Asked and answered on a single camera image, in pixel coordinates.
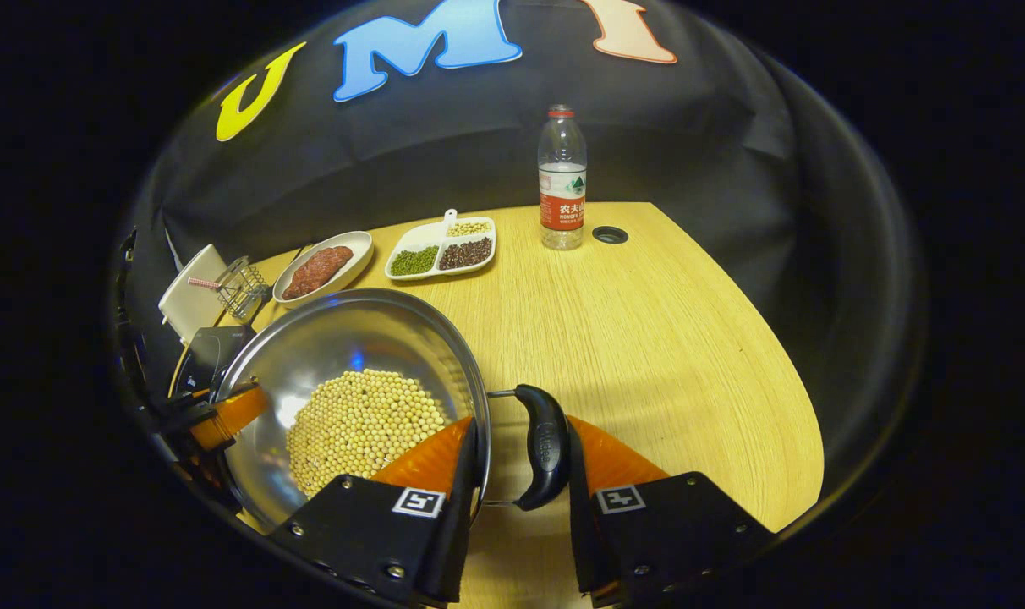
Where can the pink striped straw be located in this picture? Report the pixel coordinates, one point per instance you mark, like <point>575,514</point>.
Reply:
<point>204,282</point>

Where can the pile of soybeans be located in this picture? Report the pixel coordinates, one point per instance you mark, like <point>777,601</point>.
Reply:
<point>369,423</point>

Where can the small yellow beans portion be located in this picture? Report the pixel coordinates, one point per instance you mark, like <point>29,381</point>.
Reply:
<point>470,228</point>

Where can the green mung beans portion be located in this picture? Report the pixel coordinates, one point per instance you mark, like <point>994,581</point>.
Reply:
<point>413,261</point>

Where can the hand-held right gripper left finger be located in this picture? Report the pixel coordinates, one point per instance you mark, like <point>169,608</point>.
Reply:
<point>455,550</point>

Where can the white round plate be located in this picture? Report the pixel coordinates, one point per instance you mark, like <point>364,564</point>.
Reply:
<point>356,245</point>

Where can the red meat slice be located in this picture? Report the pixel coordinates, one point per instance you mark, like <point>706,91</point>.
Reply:
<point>333,260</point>
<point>301,282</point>

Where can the white divided dish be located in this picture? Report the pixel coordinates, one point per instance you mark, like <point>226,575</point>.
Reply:
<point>432,233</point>

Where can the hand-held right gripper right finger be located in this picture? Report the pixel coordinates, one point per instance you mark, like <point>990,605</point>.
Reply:
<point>582,541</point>

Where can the dark red beans portion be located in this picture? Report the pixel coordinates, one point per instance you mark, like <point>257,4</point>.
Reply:
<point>466,253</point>

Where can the black backdrop cloth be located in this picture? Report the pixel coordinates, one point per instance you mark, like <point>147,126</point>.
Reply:
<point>690,127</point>

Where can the clear plastic water bottle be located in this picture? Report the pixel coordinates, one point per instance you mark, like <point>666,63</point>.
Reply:
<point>561,186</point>

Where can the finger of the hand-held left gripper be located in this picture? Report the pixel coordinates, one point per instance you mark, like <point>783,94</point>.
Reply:
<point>233,410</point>

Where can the white toaster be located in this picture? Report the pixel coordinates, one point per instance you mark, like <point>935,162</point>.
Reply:
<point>193,300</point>

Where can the black table grommet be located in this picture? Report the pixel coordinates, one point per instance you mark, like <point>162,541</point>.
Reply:
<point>610,234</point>

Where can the black induction cooktop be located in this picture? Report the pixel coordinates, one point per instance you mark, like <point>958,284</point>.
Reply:
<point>204,355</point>

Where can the stainless steel pot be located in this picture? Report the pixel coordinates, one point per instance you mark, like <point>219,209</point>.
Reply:
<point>352,338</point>

